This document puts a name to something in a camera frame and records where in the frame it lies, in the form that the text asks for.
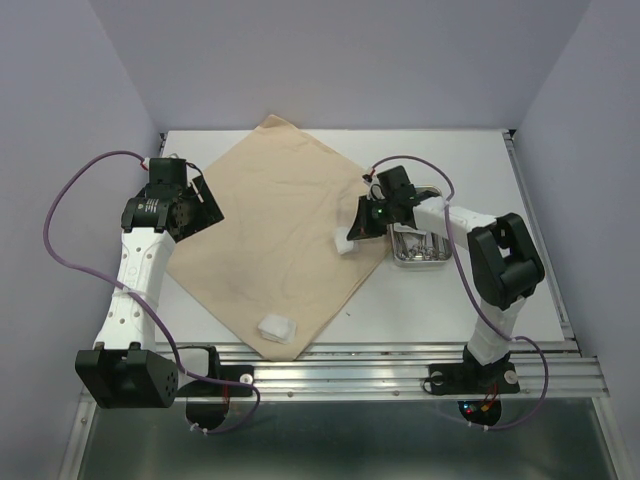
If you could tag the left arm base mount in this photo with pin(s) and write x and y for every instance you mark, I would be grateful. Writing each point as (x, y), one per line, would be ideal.
(221, 400)

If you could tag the white gauze pad stack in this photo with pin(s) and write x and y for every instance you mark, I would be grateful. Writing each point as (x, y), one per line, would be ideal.
(276, 328)

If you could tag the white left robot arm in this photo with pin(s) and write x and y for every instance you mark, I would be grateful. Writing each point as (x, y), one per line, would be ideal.
(123, 368)

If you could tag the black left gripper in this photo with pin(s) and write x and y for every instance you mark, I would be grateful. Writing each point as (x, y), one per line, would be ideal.
(209, 212)

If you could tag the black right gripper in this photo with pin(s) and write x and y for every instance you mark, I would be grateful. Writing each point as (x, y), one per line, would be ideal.
(362, 226)

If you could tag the beige cloth drape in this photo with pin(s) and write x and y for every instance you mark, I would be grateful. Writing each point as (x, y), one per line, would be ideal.
(283, 193)

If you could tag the aluminium mounting rail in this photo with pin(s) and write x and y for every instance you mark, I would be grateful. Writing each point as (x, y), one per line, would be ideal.
(394, 372)

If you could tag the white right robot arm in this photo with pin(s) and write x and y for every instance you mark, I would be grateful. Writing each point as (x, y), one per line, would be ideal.
(505, 264)

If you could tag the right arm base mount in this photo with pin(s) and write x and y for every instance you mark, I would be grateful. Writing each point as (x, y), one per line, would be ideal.
(479, 385)

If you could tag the stainless steel tray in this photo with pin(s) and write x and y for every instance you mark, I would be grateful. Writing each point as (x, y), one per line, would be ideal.
(414, 265)

